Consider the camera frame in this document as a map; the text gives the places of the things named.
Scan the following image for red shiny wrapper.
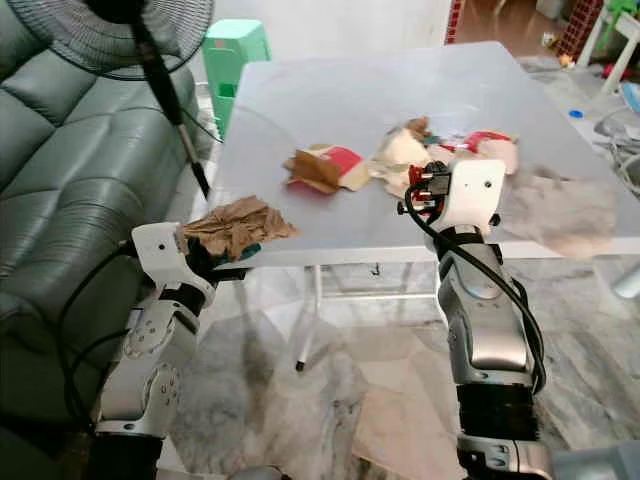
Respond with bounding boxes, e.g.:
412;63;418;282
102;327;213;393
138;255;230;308
405;163;433;201

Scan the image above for brown teal wrapper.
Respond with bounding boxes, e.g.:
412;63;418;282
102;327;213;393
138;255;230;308
180;196;301;263

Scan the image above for white paper sheet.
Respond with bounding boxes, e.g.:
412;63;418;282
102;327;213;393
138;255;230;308
378;165;417;197

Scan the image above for cream crumpled paper wad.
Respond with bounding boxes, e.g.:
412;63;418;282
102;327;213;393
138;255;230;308
370;130;431;171

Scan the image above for small brown crumpled wrapper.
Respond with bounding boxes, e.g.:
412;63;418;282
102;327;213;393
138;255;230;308
405;116;433;139

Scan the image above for kraft snack packet red label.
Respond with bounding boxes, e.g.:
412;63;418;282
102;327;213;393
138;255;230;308
282;144;371;194
450;128;521;176

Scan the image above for white metal table legs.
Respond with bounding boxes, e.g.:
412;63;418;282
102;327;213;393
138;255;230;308
295;262;446;373

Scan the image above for grey-green leather sofa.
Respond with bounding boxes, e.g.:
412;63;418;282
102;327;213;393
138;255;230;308
0;45;211;431

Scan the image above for black standing fan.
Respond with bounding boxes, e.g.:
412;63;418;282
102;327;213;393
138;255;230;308
0;0;216;201

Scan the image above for green plastic stool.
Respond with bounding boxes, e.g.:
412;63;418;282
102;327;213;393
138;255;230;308
203;18;273;139

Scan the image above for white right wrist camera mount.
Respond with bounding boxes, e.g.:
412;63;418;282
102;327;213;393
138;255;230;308
445;158;508;236

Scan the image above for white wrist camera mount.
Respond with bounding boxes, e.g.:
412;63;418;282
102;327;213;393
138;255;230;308
130;222;206;291
445;158;508;236

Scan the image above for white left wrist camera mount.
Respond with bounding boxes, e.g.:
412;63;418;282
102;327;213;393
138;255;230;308
130;222;206;291

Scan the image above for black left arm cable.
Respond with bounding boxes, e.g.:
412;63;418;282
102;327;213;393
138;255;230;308
57;240;141;441

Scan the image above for white wire fan guard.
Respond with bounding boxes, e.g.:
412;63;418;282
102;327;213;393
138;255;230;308
595;105;640;186

